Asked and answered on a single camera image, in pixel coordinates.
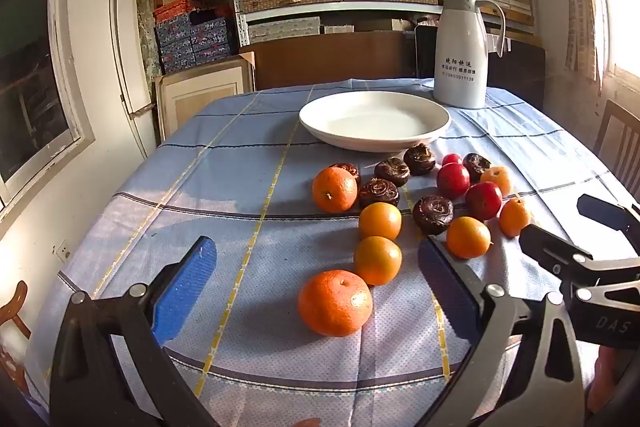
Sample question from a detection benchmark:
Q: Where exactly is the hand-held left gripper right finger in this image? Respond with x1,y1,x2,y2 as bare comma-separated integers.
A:
417,237,586,427

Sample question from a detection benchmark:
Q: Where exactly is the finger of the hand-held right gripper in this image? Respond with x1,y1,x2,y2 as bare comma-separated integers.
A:
519,224,593,275
577,194,640,233

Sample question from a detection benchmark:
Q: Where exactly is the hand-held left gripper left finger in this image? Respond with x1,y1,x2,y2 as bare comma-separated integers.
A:
49,236,221,427

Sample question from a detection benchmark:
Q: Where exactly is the small smooth orange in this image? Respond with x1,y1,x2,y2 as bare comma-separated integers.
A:
354,236,403,286
358,202,403,242
499,198,532,238
446,216,492,259

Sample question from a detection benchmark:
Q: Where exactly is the red apple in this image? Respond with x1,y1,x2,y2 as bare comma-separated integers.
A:
465,181,503,222
436,163,471,198

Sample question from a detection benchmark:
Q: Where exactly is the pale yellow orange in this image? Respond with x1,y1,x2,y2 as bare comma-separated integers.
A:
480,166,513,198

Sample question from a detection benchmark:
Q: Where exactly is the large orange mandarin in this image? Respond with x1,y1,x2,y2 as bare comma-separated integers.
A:
312,167,359,214
297,269,374,338

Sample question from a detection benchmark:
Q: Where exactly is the white oval plate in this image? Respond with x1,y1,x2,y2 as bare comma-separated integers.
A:
298,91,452,152

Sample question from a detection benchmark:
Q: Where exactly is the dark wooden chair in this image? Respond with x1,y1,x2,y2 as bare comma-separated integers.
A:
592,99,640,202

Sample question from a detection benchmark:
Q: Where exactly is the blue checked tablecloth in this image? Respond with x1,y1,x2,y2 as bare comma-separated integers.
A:
25,77,640,427

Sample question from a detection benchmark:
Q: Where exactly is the dark brown panel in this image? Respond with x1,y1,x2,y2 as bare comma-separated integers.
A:
415,24,546,108

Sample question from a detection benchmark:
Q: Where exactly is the reddish wooden chair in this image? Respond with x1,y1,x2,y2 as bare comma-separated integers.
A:
0,281,31,398

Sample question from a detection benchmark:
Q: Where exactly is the light wooden framed panel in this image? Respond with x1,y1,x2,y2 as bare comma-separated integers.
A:
152,57,256,142

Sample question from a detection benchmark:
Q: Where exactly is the white thermos jug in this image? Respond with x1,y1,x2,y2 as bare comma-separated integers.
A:
432,0,507,110

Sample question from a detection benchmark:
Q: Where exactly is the white leaning strip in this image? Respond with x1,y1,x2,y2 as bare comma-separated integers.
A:
109,0,156,158

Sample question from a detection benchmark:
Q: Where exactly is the white framed window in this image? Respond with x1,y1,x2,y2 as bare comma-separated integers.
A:
0,0,96,208

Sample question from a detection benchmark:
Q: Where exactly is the stack of blue patterned boxes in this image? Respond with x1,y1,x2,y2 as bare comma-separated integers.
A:
154,0,237,75

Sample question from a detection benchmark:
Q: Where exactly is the marbled panel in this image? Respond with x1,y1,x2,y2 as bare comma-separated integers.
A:
134,0,163,78

